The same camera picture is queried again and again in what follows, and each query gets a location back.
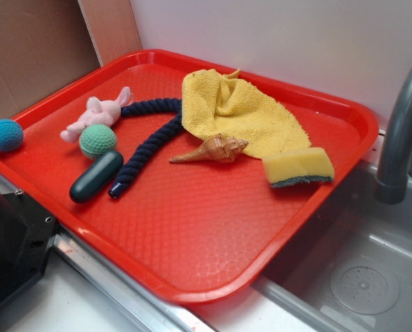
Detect red plastic tray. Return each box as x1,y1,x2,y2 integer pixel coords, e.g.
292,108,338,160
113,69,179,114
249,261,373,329
0,50,378,304

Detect navy blue twisted rope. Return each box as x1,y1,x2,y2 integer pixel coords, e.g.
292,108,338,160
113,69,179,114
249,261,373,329
108,98,183,201

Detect grey faucet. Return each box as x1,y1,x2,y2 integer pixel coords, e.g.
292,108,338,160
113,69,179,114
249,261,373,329
375,69,412,204

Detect dark green capsule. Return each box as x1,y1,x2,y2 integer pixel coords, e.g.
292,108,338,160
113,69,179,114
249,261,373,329
69,150,123,203

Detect green dimpled ball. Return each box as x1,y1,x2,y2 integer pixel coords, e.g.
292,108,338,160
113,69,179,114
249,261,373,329
79,124,118,160

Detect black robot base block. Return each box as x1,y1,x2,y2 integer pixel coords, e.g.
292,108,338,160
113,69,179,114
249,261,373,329
0,193,58,308

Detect brown spiral seashell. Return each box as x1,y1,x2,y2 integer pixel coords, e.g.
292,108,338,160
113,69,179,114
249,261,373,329
170,135,249,163

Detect brown cardboard panel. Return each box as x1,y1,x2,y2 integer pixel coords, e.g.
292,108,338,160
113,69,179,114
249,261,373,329
0,1,141,119

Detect yellow terry cloth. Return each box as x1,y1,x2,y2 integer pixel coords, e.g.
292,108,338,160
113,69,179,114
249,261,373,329
181,69,312,159

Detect pink plush bunny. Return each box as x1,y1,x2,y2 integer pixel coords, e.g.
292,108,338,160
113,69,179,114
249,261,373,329
60,86,134,143

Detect blue dimpled ball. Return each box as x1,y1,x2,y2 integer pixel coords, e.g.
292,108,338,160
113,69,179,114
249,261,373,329
0,119,24,152

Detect yellow sponge with green pad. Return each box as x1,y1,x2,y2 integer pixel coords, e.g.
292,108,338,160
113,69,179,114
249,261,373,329
262,147,335,188

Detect grey sink basin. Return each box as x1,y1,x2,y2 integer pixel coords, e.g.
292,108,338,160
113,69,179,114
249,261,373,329
254,164,412,331

